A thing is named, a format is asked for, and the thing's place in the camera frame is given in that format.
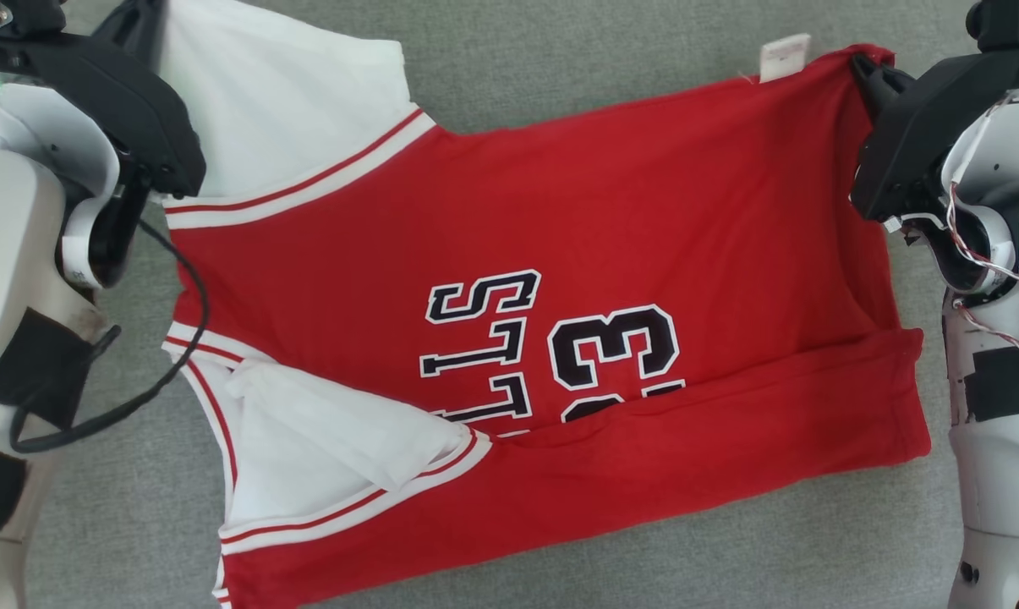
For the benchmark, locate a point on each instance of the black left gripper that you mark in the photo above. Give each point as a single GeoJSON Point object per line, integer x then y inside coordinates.
{"type": "Point", "coordinates": [120, 93]}

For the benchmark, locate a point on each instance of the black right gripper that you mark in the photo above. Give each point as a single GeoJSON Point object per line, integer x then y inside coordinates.
{"type": "Point", "coordinates": [915, 144]}

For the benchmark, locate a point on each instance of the red basketball jersey white sleeves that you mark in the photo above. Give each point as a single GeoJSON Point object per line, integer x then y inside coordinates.
{"type": "Point", "coordinates": [560, 211]}

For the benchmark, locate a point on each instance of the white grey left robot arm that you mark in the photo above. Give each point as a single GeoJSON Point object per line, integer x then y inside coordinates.
{"type": "Point", "coordinates": [10, 254]}

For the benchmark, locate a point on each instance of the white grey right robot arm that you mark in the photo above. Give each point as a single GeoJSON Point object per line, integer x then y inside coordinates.
{"type": "Point", "coordinates": [1008, 474]}

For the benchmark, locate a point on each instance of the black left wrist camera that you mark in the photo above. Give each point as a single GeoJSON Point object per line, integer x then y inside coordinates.
{"type": "Point", "coordinates": [27, 15]}

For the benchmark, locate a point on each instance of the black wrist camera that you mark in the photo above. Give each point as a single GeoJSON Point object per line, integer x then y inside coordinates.
{"type": "Point", "coordinates": [1008, 24]}
{"type": "Point", "coordinates": [27, 15]}

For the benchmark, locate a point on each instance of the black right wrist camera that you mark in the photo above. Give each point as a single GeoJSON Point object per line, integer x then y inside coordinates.
{"type": "Point", "coordinates": [1008, 24]}

